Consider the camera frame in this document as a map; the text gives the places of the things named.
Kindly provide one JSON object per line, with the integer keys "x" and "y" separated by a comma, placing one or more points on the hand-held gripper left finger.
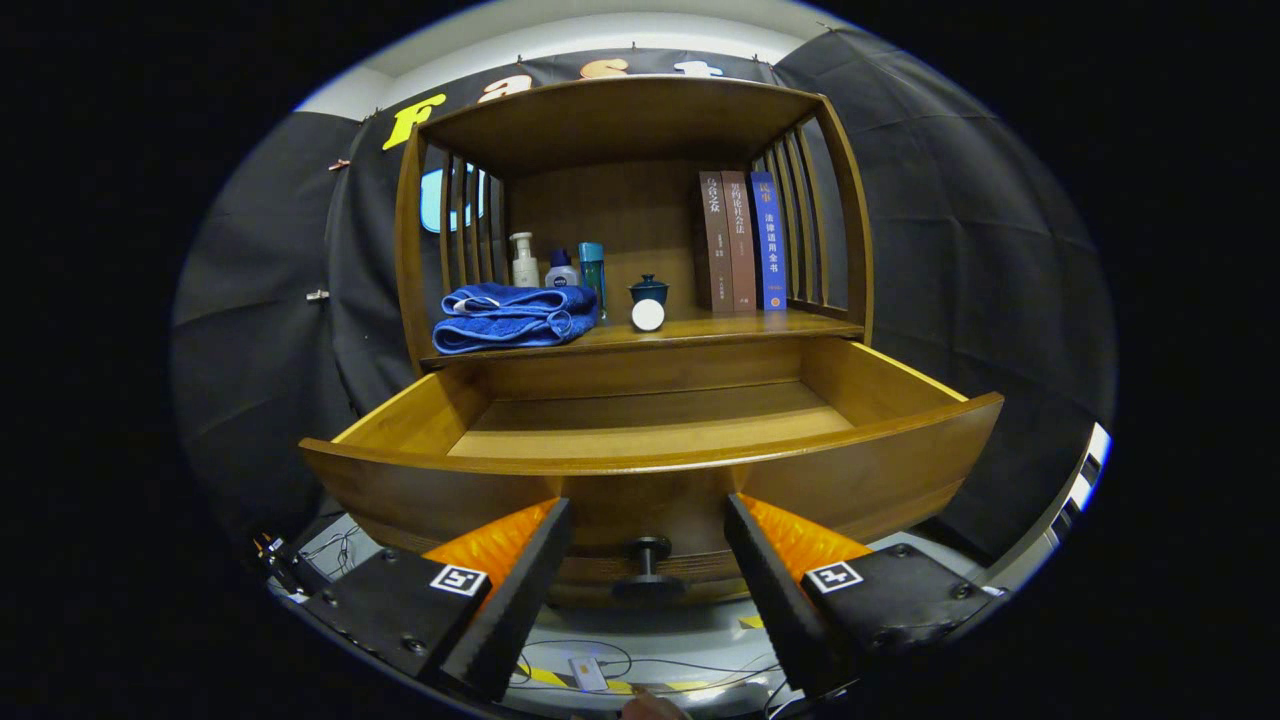
{"x": 520, "y": 600}

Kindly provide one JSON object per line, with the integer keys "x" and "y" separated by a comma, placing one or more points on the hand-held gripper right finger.
{"x": 775, "y": 600}

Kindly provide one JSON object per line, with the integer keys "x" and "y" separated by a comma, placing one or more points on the black drawer knob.
{"x": 648, "y": 560}

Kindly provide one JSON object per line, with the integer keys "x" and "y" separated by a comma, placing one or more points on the wooden drawer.
{"x": 650, "y": 420}

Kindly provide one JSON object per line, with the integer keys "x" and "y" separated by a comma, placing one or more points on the white green tube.
{"x": 648, "y": 315}

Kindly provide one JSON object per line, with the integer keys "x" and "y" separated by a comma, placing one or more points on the wooden countertop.
{"x": 720, "y": 325}

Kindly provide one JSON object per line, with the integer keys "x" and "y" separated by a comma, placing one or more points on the wooden cabinet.
{"x": 600, "y": 210}

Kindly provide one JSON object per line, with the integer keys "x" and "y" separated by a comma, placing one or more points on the small white device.
{"x": 588, "y": 673}

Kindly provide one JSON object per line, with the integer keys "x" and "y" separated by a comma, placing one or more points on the blue folded towel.
{"x": 510, "y": 320}

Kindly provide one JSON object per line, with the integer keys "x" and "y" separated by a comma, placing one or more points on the white lotion bottle blue cap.
{"x": 562, "y": 274}

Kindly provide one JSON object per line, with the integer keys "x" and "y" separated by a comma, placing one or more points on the white pump bottle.
{"x": 524, "y": 268}

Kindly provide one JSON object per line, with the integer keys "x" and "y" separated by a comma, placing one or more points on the teal tumbler bottle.
{"x": 592, "y": 275}

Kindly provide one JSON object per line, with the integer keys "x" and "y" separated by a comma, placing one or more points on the blue lidded teacup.
{"x": 649, "y": 290}

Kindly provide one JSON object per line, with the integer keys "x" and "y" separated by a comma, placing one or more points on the blue book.
{"x": 769, "y": 240}

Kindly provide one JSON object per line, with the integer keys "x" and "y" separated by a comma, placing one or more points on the brown book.
{"x": 741, "y": 240}
{"x": 716, "y": 240}

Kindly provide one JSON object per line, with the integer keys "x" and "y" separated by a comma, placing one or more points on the black backdrop cloth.
{"x": 950, "y": 250}

